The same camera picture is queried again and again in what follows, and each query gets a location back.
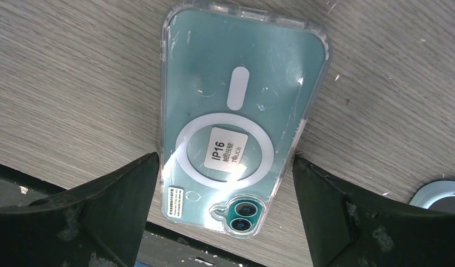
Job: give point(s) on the light blue phone face up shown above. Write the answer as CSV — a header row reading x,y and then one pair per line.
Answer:
x,y
436,196

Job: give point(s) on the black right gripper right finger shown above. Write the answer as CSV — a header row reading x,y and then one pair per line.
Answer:
x,y
347,225

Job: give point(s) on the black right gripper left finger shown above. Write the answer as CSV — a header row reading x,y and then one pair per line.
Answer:
x,y
99,223

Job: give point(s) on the teal phone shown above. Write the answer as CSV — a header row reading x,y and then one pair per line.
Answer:
x,y
237,86

